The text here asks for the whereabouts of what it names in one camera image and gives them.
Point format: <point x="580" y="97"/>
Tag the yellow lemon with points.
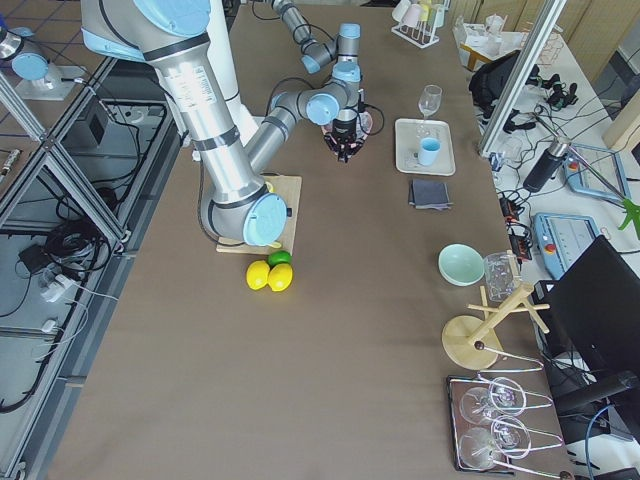
<point x="257" y="274"/>
<point x="280" y="277"/>

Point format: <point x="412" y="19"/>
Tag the white cup rack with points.
<point x="420" y="36"/>

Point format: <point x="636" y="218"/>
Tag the blue plastic cup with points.
<point x="429" y="148"/>

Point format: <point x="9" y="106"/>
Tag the green lime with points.
<point x="279" y="257"/>

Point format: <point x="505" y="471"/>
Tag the white cup on rack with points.
<point x="436" y="18"/>

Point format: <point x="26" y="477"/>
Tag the black water bottle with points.
<point x="547" y="164"/>

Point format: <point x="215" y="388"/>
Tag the black glass tray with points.
<point x="456" y="386"/>

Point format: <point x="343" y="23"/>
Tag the cream serving tray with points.
<point x="409" y="132"/>

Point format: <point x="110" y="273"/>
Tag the wooden mug tree stand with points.
<point x="472" y="343"/>

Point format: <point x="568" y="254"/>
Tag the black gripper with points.
<point x="344" y="129"/>

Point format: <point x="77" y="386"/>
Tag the upside wine glass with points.
<point x="487" y="448"/>
<point x="480" y="405"/>

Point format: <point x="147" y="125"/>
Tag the pink cup on rack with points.
<point x="407" y="13"/>

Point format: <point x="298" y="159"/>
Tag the upside wine glass lower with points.
<point x="487" y="448"/>

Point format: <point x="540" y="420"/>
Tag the upside wine glass upper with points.
<point x="480" y="405"/>

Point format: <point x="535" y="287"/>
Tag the pink bowl of ice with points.
<point x="363" y="124"/>

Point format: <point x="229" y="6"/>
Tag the blue teach pendant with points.
<point x="585" y="167"/>
<point x="562" y="238"/>

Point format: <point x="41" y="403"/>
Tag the wooden cutting board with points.
<point x="289" y="189"/>

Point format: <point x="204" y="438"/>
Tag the green ceramic bowl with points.
<point x="460" y="265"/>

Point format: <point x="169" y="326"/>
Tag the clear wine glass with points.
<point x="430" y="101"/>

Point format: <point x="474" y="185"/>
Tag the grey folded cloth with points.
<point x="429" y="194"/>

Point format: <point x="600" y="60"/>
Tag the black computer monitor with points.
<point x="594" y="313"/>

